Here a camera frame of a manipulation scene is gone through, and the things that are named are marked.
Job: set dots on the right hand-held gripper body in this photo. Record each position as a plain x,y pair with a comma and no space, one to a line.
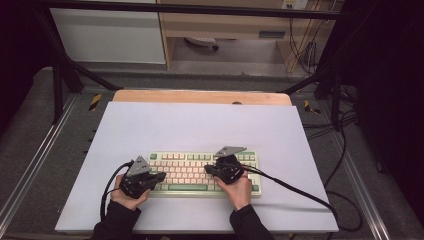
228,168

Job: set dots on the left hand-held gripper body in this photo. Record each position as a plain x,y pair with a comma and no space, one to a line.
136,181

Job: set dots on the pink and green keyboard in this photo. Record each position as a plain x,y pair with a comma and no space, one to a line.
186,175

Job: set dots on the person's left hand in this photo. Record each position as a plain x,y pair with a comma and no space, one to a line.
125,200

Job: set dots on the person's right hand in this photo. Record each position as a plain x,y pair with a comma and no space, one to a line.
238,195

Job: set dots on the white board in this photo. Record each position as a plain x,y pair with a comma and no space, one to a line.
200,128

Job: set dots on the wooden table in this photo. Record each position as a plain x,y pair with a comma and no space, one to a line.
186,97

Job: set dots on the yellow and black tape strip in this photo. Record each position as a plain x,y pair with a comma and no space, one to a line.
95,101
310,107

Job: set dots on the office chair base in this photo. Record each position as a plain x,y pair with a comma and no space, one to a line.
203,41

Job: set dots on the light wooden desk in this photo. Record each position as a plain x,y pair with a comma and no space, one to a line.
233,28

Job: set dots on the white cabinet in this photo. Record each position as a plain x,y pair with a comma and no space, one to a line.
110,36

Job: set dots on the aluminium rail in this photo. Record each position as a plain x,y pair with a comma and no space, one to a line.
36,160
361,186

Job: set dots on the black metal frame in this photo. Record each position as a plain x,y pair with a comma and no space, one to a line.
60,66

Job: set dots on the white wall socket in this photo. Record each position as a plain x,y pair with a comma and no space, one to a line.
295,4

